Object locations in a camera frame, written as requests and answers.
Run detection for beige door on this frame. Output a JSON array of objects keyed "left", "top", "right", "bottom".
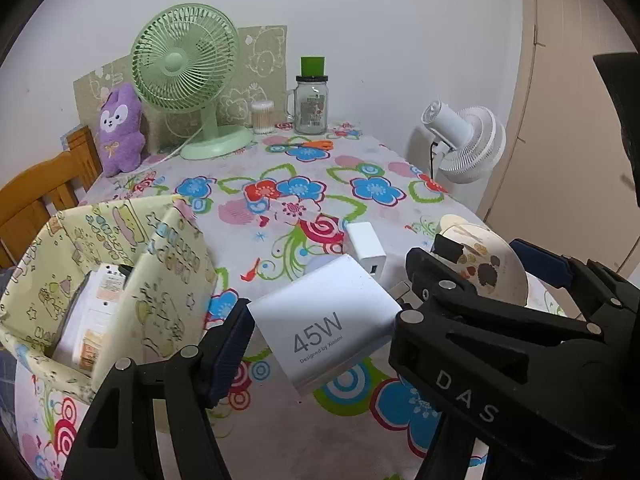
[{"left": 475, "top": 0, "right": 640, "bottom": 281}]

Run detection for round illustrated tin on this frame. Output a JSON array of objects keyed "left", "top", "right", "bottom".
[{"left": 432, "top": 212, "right": 530, "bottom": 308}]

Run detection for green desk fan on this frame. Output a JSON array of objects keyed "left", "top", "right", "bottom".
[{"left": 131, "top": 3, "right": 253, "bottom": 161}]

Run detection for small white charger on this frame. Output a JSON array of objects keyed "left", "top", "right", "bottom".
[{"left": 346, "top": 222, "right": 388, "bottom": 281}]

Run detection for white fan cable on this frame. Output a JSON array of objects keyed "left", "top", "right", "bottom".
[{"left": 144, "top": 127, "right": 203, "bottom": 165}]

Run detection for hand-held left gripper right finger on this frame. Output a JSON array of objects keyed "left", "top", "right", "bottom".
[{"left": 417, "top": 412, "right": 473, "bottom": 480}]

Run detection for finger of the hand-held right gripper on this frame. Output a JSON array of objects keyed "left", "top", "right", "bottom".
[
  {"left": 392, "top": 247, "right": 506, "bottom": 333},
  {"left": 510, "top": 239, "right": 640, "bottom": 356}
]

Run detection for glass jar with green lid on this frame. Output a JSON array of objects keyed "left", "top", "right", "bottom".
[{"left": 286, "top": 56, "right": 328, "bottom": 136}]

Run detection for wooden bed headboard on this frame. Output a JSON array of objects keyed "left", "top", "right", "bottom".
[{"left": 0, "top": 126, "right": 103, "bottom": 268}]

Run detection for purple plush rabbit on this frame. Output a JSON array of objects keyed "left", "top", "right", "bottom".
[{"left": 97, "top": 84, "right": 147, "bottom": 177}]

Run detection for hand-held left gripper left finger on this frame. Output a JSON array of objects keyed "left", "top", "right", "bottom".
[{"left": 62, "top": 298, "right": 257, "bottom": 480}]

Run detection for white circulator fan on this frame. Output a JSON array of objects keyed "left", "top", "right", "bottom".
[{"left": 421, "top": 95, "right": 507, "bottom": 183}]

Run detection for orange scissors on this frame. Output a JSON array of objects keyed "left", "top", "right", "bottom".
[{"left": 272, "top": 140, "right": 335, "bottom": 153}]

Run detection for cotton swab container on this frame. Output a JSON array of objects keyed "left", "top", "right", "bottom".
[{"left": 251, "top": 101, "right": 275, "bottom": 135}]

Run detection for floral tablecloth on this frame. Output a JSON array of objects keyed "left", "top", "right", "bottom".
[{"left": 15, "top": 120, "right": 568, "bottom": 480}]

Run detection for yellow fabric storage box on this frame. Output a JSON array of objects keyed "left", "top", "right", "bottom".
[{"left": 0, "top": 194, "right": 217, "bottom": 406}]

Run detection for white remote control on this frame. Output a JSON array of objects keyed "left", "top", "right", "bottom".
[{"left": 50, "top": 261, "right": 133, "bottom": 375}]

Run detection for large white charger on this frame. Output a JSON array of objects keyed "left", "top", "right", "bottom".
[{"left": 247, "top": 254, "right": 416, "bottom": 397}]

